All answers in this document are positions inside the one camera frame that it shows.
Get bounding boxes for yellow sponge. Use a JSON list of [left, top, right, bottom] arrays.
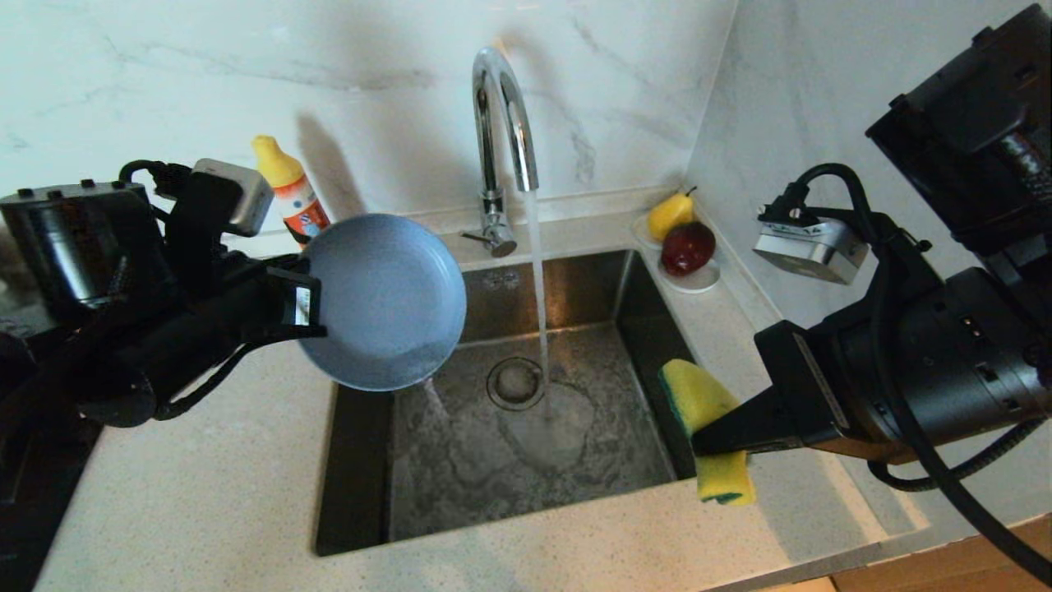
[[657, 359, 757, 506]]

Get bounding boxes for orange dish soap bottle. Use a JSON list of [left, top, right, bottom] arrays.
[[252, 134, 331, 247]]

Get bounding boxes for blue plate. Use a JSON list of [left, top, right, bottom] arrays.
[[296, 214, 468, 392]]

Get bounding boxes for chrome gooseneck faucet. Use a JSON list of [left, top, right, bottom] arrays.
[[459, 46, 541, 258]]

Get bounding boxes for metal sink drain strainer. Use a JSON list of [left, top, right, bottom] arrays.
[[487, 358, 547, 410]]

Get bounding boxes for stainless steel sink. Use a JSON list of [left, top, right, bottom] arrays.
[[316, 249, 750, 556]]

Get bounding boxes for small white dish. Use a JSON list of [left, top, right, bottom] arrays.
[[631, 214, 721, 295]]

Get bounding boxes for dark red apple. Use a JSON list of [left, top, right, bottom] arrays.
[[658, 221, 715, 277]]

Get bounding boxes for wooden cabinet panel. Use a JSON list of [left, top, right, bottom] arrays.
[[830, 514, 1052, 592]]

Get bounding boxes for yellow pear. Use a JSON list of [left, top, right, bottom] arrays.
[[646, 186, 696, 243]]

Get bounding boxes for black glass cooktop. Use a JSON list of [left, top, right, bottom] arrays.
[[0, 395, 104, 592]]

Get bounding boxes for thick smooth black cable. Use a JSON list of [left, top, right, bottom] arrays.
[[773, 163, 1052, 586]]

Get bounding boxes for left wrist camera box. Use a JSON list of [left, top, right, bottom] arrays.
[[193, 158, 275, 238]]

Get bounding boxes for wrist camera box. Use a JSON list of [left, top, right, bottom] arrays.
[[752, 206, 870, 286], [193, 158, 275, 238]]

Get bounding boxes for thick black braided hose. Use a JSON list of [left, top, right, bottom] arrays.
[[152, 341, 256, 422], [867, 415, 1049, 493]]

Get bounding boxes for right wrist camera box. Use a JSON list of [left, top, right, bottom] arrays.
[[752, 206, 870, 286]]

